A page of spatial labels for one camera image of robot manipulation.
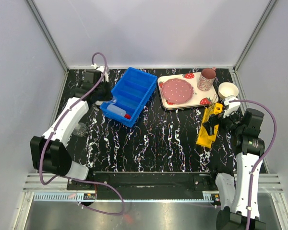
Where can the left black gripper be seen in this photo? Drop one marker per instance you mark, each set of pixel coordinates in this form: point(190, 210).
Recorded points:
point(109, 95)

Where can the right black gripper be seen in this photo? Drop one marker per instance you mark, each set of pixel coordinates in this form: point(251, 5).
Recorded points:
point(216, 118)

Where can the glass test tube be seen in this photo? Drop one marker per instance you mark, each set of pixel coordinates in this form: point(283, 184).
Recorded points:
point(213, 102)

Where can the yellow test tube rack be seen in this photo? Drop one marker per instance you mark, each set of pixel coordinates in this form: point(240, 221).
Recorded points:
point(204, 139)

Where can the white wash bottle red cap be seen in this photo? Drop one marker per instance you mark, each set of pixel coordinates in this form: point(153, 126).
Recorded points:
point(119, 111)

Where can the small glass beaker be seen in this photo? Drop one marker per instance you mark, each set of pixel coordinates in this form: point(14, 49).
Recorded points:
point(113, 100)

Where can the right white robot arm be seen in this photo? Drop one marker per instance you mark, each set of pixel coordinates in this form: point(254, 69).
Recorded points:
point(239, 193)

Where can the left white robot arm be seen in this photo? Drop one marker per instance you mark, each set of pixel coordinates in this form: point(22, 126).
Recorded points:
point(49, 151)

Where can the blue compartment bin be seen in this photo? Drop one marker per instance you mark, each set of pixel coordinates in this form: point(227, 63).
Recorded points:
point(133, 91)

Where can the white ceramic bowl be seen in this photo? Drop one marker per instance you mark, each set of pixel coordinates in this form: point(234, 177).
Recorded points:
point(227, 89)

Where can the glass flask with stopper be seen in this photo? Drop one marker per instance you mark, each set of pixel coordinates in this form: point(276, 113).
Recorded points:
point(80, 130)

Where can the strawberry print tray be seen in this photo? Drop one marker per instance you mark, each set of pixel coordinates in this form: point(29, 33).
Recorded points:
point(200, 98)

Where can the pink polka dot plate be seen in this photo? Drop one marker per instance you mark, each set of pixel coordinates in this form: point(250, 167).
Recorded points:
point(177, 91)

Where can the pink ghost print mug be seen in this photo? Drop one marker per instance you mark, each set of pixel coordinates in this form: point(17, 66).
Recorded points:
point(206, 79)

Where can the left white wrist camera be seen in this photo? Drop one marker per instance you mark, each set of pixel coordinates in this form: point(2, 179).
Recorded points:
point(101, 69)

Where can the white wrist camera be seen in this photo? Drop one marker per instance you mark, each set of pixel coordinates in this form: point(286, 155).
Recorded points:
point(101, 69)
point(231, 104)

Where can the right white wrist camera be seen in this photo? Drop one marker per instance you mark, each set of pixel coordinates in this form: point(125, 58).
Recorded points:
point(231, 104)

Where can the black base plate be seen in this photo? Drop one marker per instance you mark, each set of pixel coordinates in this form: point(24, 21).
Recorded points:
point(153, 186)

